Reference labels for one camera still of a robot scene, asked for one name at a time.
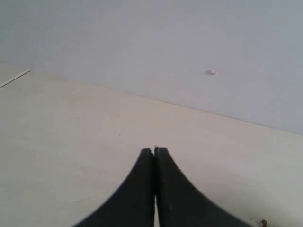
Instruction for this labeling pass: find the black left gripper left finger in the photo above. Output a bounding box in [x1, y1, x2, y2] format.
[75, 148, 155, 227]

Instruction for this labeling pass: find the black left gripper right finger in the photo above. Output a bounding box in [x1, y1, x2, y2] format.
[154, 147, 250, 227]

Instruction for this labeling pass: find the pile of brown beans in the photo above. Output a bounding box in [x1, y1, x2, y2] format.
[257, 219, 269, 227]

